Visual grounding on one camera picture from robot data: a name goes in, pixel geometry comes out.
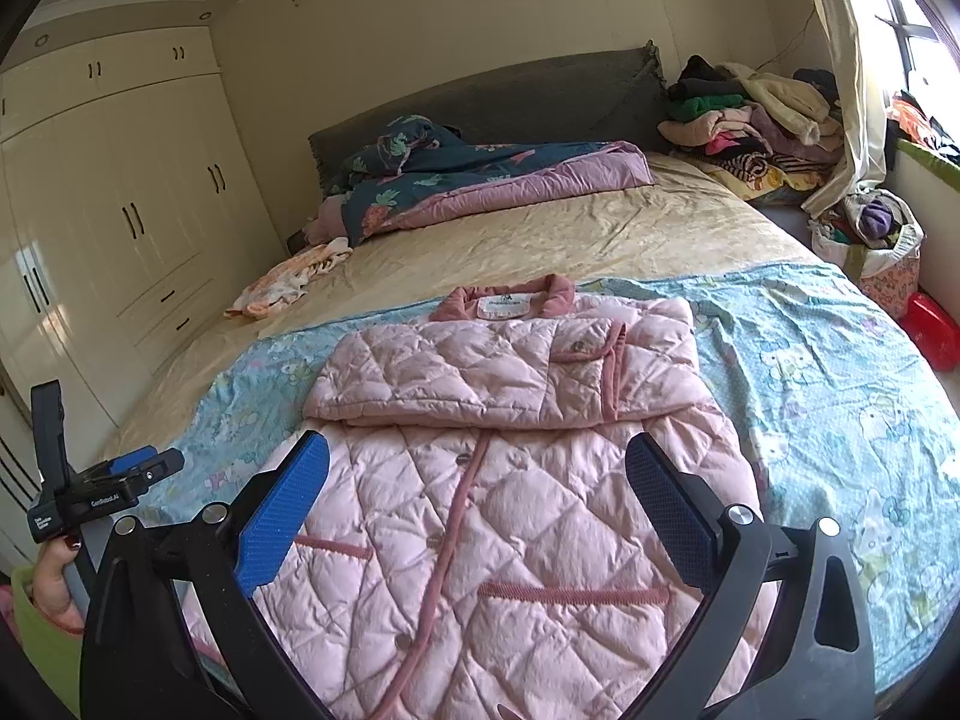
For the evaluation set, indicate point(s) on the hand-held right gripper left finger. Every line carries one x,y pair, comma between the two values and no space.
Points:
289,510

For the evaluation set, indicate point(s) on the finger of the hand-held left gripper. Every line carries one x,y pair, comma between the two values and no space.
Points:
127,461
161,469

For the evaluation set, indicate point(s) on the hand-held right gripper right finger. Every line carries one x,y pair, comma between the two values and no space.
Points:
671,510

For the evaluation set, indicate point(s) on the pink quilted jacket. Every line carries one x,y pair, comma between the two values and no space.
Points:
510,382

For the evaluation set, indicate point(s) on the floral bag with clothes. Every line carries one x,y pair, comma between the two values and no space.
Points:
877,240

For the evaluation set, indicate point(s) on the pile of clothes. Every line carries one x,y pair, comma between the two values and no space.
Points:
750,120

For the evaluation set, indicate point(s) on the person's left hand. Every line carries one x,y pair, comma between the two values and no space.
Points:
56,585

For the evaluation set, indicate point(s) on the blue cartoon printed blanket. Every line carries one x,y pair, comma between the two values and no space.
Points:
825,390

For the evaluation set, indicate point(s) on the cream wardrobe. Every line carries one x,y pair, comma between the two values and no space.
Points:
112,240

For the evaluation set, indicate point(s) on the peach patterned cloth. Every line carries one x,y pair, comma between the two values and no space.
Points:
289,281

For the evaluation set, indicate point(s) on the pink pillow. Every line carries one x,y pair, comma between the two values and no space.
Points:
326,221

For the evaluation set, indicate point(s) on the bed with beige sheet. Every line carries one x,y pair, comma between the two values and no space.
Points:
562,225

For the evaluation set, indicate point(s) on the red plastic container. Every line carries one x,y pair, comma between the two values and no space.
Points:
934,330

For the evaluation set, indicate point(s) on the dark floral quilt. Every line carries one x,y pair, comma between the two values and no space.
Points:
465,165

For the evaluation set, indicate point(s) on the green windowsill cover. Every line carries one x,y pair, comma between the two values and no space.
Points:
934,165

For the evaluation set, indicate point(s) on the grey padded headboard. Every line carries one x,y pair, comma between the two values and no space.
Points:
525,97

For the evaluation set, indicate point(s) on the orange and dark cloth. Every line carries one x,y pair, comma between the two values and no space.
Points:
919,124

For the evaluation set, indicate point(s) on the cream curtain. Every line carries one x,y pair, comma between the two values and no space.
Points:
847,75

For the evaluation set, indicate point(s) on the window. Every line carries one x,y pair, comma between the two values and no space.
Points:
915,7

